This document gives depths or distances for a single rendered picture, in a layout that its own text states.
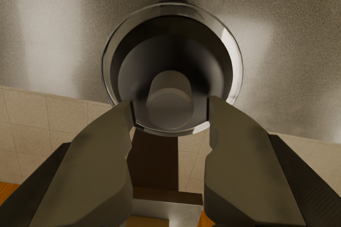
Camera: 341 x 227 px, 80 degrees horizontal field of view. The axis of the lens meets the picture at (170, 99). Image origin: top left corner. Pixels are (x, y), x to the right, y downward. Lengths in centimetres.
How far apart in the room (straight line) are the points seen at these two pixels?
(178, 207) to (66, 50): 50
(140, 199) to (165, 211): 8
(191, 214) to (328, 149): 163
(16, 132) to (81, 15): 176
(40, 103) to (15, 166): 79
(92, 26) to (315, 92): 44
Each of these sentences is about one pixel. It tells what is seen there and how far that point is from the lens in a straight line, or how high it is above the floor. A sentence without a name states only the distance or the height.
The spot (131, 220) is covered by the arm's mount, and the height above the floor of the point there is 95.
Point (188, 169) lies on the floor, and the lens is 192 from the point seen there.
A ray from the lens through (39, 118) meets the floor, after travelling 190.
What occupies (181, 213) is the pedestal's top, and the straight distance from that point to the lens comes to 68.
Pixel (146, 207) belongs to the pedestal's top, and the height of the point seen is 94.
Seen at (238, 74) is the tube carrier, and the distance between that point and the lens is 16.
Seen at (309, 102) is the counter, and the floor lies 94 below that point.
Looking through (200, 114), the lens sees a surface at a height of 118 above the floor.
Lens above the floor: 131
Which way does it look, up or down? 62 degrees down
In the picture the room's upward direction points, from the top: 177 degrees counter-clockwise
